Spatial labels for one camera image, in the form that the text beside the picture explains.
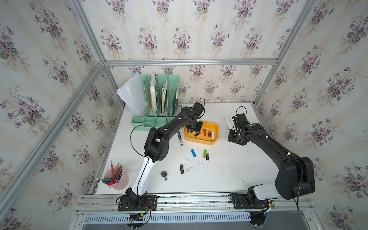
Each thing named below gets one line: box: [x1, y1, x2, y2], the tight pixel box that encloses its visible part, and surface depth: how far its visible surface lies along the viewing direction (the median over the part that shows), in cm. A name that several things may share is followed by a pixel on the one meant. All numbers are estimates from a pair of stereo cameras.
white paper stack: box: [115, 71, 148, 117], surface depth 99 cm
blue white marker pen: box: [177, 130, 184, 146], surface depth 100 cm
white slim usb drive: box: [198, 159, 204, 170], surface depth 88 cm
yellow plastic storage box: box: [183, 120, 220, 146], surface depth 103 cm
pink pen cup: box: [96, 160, 129, 191], surface depth 75 cm
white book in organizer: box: [149, 73, 158, 116], surface depth 100 cm
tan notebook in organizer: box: [161, 80, 168, 114], surface depth 103 cm
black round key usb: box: [161, 171, 168, 181], surface depth 82 cm
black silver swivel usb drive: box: [179, 163, 185, 174], surface depth 86 cm
